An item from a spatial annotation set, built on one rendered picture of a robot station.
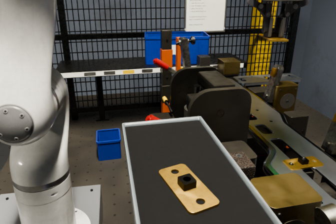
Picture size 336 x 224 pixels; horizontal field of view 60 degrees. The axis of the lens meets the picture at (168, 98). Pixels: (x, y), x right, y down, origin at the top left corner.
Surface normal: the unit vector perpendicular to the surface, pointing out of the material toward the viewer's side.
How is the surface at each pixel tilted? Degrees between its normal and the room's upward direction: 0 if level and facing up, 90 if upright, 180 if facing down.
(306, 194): 0
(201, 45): 90
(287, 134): 0
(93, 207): 1
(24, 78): 64
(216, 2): 90
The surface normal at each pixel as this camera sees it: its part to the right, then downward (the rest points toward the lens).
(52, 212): 0.60, 0.30
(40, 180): 0.36, 0.33
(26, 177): 0.00, 0.30
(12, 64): 0.11, -0.06
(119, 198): 0.00, -0.93
